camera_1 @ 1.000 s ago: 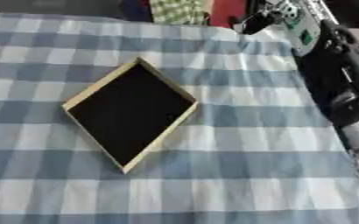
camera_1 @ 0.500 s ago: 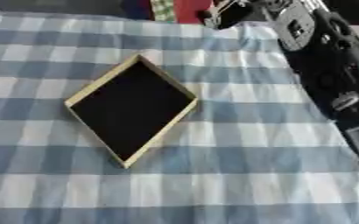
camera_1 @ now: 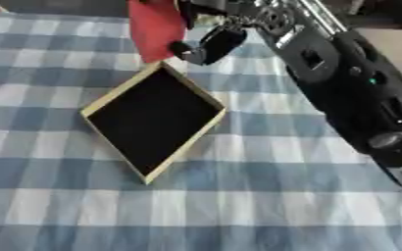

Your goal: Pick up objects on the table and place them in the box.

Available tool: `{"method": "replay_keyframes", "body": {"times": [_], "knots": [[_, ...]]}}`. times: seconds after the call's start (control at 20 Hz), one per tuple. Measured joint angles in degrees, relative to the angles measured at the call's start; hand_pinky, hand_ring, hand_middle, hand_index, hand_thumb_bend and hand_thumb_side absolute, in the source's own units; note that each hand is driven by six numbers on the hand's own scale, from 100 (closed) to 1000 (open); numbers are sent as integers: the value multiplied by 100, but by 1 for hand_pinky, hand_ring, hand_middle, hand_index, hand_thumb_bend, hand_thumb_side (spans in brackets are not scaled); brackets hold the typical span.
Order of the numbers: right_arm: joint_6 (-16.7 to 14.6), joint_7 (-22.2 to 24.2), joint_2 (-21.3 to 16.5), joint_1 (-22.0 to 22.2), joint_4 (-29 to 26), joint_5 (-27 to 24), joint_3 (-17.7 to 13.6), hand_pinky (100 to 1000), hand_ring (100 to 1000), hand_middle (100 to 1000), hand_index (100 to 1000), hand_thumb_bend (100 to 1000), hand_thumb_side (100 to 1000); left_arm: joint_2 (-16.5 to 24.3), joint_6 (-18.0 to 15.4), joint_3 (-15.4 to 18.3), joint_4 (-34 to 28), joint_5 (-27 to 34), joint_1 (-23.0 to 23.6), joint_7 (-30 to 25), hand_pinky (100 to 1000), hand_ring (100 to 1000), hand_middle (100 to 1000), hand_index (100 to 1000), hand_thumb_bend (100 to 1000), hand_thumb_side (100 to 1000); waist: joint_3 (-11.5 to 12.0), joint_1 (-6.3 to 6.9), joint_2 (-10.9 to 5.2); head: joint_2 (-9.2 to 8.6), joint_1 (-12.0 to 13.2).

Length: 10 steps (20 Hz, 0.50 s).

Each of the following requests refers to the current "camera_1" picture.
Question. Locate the tan cardboard box black inside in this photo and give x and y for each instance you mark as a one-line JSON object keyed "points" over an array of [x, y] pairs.
{"points": [[153, 117]]}

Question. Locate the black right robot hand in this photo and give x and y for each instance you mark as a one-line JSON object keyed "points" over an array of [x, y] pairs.
{"points": [[221, 42]]}

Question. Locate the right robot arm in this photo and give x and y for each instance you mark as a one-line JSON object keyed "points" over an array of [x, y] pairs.
{"points": [[353, 88]]}

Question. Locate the red soft object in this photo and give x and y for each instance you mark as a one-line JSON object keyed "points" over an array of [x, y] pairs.
{"points": [[156, 29]]}

